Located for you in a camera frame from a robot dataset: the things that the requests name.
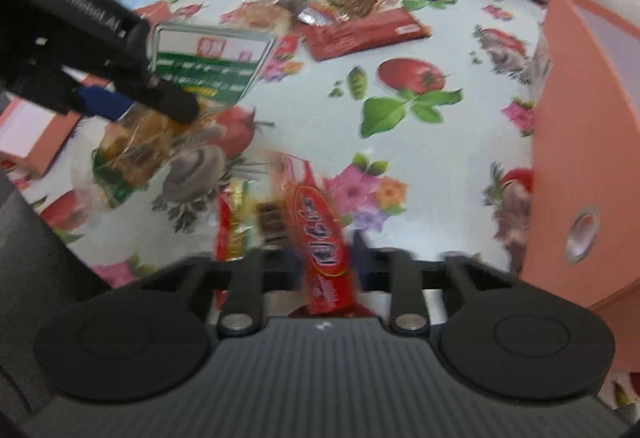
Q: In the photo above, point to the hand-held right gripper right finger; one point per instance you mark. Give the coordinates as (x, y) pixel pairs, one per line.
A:
(405, 283)

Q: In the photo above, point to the clear brown cracker packet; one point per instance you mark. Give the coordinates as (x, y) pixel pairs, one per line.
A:
(350, 0)

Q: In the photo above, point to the red chocolate bar packet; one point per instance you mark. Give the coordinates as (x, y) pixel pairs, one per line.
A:
(320, 243)

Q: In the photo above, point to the pink cardboard box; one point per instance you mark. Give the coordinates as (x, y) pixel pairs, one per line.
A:
(575, 142)

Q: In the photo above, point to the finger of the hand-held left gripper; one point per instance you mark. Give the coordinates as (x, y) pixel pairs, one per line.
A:
(102, 102)
(172, 100)

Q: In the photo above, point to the floral printed cloth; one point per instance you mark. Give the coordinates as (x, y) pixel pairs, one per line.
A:
(310, 117)

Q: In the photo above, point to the green label clear packet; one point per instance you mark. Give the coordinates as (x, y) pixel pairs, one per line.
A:
(215, 62)

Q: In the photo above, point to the red and yellow packet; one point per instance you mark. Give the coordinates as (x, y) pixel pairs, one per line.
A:
(232, 223)

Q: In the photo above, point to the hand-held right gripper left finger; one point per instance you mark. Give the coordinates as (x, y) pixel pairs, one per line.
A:
(247, 278)

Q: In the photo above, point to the pink box lid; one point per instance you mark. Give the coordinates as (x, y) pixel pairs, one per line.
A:
(30, 132)

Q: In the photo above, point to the long red snack packet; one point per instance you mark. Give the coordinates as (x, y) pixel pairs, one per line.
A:
(350, 37)

